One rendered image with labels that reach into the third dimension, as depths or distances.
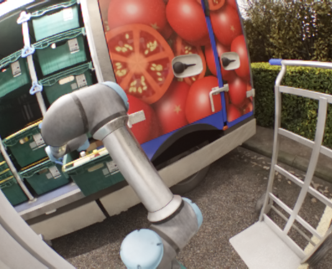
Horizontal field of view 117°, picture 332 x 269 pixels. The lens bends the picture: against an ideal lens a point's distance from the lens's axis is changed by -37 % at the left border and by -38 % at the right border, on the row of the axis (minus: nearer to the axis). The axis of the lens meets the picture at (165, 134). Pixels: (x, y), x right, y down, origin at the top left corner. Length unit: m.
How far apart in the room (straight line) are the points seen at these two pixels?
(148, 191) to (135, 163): 0.08
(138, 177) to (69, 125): 0.21
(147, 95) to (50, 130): 0.80
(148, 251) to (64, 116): 0.37
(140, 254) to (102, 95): 0.40
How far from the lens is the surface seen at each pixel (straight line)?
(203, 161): 1.56
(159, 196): 0.43
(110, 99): 0.43
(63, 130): 0.41
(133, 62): 1.09
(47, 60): 1.26
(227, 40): 1.67
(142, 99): 1.10
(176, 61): 1.26
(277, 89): 0.90
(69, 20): 1.34
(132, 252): 0.44
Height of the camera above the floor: 1.25
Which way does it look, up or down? 22 degrees down
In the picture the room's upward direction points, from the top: 14 degrees counter-clockwise
